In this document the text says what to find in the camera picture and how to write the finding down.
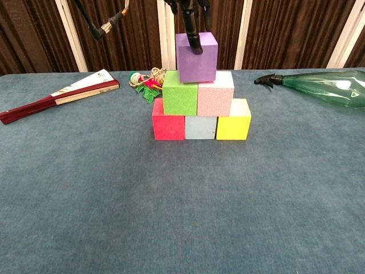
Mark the folded red paper fan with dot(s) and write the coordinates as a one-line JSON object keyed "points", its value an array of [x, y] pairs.
{"points": [[85, 85]]}

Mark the green plastic spray bottle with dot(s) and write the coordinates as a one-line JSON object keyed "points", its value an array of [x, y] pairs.
{"points": [[322, 85]]}

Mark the green foam cube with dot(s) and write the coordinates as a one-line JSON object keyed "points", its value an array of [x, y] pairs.
{"points": [[179, 97]]}

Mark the blue felt table cloth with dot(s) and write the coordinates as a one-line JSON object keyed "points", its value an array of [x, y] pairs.
{"points": [[171, 214]]}

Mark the colourful feather toy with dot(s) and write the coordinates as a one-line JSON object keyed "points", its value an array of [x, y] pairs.
{"points": [[148, 92]]}

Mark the white partition frame post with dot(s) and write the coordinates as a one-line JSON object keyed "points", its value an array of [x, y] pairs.
{"points": [[346, 31], [243, 34], [71, 34], [166, 42]]}

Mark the yellow foam cube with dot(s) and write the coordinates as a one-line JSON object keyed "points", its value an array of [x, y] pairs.
{"points": [[232, 127]]}

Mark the purple foam cube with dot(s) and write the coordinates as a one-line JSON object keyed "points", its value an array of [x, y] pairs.
{"points": [[198, 62]]}

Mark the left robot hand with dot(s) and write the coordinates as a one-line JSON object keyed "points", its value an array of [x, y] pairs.
{"points": [[192, 23]]}

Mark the pink foam cube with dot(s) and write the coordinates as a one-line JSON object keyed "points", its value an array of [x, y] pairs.
{"points": [[214, 98]]}

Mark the light blue foam cube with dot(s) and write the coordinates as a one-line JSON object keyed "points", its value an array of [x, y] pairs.
{"points": [[200, 128]]}

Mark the dark brown curtain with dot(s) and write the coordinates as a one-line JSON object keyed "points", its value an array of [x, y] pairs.
{"points": [[122, 34]]}

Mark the red foam cube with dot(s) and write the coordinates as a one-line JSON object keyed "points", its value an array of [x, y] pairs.
{"points": [[168, 127]]}

